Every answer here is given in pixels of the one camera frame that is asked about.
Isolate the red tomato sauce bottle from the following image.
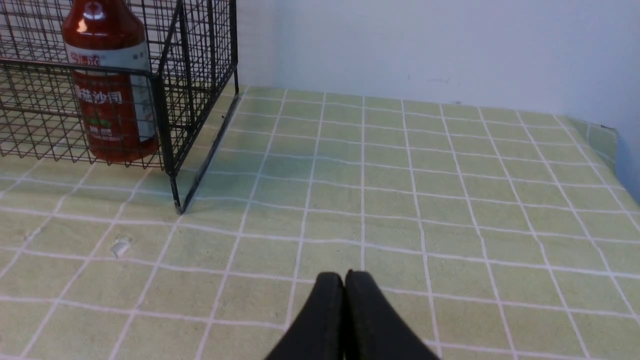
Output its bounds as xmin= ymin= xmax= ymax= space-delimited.
xmin=62 ymin=0 xmax=159 ymax=163

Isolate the green checked tablecloth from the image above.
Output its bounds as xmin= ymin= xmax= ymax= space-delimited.
xmin=1 ymin=87 xmax=639 ymax=360

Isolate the black wire mesh rack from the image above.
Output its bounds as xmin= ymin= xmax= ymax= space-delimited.
xmin=1 ymin=0 xmax=239 ymax=215

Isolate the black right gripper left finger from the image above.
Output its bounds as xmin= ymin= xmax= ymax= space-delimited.
xmin=266 ymin=272 xmax=345 ymax=360

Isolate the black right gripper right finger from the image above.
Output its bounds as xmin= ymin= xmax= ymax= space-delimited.
xmin=345 ymin=269 xmax=439 ymax=360

